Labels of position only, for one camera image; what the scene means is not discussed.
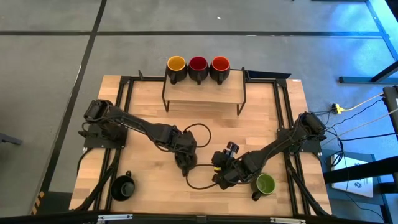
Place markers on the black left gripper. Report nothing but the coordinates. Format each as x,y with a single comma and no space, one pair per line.
186,154

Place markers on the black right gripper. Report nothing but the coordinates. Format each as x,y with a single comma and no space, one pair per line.
234,169

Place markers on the black mug green interior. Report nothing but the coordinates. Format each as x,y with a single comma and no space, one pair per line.
266,184

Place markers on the black mug dark red interior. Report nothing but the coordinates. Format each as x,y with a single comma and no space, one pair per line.
199,64

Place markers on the black mug yellow interior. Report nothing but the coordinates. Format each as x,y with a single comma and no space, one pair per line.
177,63

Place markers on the black mug orange interior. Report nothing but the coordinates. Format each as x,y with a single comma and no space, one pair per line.
220,63

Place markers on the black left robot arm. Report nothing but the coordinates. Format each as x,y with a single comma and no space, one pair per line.
136,124

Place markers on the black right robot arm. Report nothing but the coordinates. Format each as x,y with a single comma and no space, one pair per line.
280,144

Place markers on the wooden shelf with black legs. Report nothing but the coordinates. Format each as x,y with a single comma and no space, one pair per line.
211,93

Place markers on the small black metal tab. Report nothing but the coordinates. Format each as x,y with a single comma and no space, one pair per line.
141,74

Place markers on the black flat panel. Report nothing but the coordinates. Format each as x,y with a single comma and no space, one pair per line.
267,74

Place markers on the yellow power plug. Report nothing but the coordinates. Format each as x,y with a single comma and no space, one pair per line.
338,109

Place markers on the white box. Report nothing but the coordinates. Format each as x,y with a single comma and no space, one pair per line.
354,186

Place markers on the black overhead rig beam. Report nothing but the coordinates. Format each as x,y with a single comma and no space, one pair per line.
62,219

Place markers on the black floor beam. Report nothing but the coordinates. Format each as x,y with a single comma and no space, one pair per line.
373,169

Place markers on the black chair foot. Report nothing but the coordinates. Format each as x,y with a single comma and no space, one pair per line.
9,139

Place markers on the silver metal bracket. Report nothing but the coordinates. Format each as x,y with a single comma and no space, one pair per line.
115,217
287,220

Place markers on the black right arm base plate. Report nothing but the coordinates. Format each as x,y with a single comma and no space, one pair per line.
308,146

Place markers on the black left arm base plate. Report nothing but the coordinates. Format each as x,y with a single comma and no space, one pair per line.
93,143

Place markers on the black desk leg frame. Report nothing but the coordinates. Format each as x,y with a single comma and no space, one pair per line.
354,80

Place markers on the black upright post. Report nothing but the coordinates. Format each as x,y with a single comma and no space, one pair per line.
391,102

